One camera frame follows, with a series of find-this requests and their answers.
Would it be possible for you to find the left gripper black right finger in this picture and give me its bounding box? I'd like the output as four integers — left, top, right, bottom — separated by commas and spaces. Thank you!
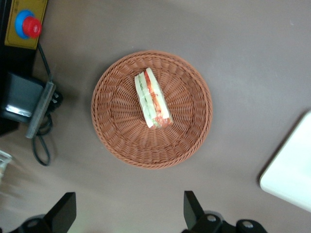
182, 191, 223, 233

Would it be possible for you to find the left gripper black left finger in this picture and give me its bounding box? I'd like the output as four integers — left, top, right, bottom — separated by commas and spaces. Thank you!
14, 192, 77, 233

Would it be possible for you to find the triangle sandwich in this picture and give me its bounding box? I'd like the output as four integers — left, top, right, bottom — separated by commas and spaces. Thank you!
134, 67, 174, 129

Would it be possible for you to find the round brown wicker basket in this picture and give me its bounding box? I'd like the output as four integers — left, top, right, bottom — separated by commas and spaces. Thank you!
91, 50, 213, 170

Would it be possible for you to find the beige rectangular serving tray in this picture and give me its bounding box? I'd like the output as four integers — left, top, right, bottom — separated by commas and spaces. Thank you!
259, 110, 311, 213

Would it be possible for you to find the grey metal mounting plate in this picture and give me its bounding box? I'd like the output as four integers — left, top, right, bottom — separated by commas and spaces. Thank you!
25, 81, 56, 139

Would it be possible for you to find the yellow emergency stop box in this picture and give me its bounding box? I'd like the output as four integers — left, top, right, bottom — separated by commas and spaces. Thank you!
4, 0, 49, 50

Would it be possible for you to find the black emergency stop cable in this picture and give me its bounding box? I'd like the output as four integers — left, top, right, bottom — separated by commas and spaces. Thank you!
32, 43, 64, 167

